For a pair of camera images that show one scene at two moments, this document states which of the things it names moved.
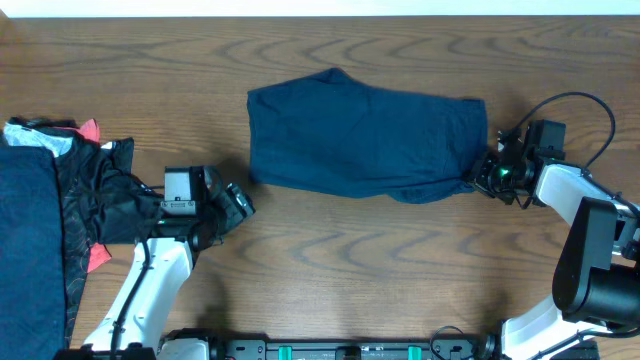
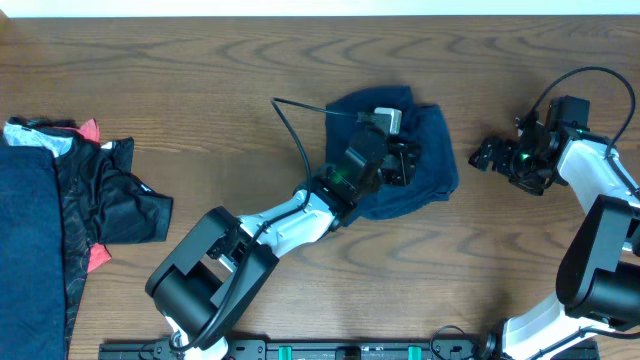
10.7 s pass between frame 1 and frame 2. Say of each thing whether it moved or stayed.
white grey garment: stayed
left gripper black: moved
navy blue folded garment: stayed
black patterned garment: stayed
